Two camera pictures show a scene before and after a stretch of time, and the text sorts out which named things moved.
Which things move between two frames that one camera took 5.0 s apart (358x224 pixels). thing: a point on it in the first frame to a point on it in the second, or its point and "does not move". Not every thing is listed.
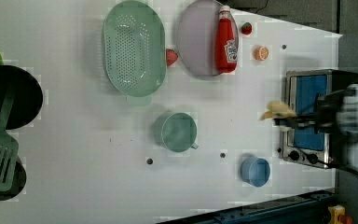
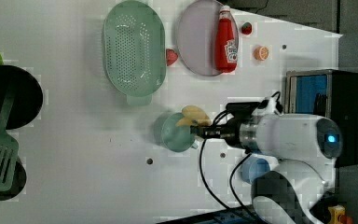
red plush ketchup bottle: [226, 41] does not move
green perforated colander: [133, 55] does not move
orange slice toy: [261, 52] does not move
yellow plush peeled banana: [278, 109] to [194, 115]
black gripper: [327, 105] to [240, 132]
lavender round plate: [196, 36] does not move
